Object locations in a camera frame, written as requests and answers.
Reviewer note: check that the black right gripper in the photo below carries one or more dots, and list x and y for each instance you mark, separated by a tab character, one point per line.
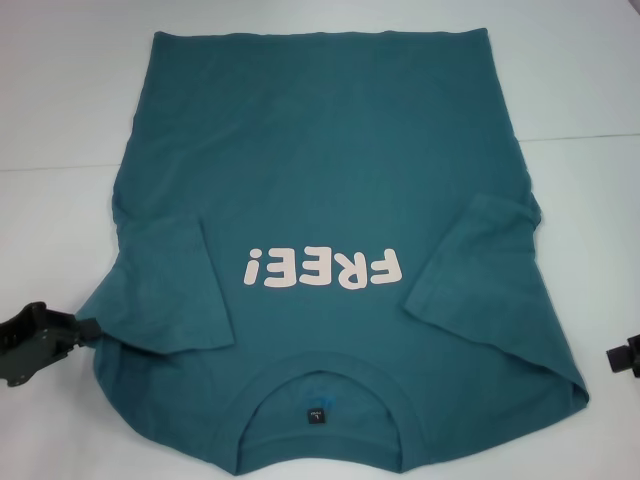
635	356

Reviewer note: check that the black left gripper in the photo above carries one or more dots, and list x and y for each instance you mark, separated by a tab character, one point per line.
30	340

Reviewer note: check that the teal t-shirt with FREE print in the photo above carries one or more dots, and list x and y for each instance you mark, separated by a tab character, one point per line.
320	165

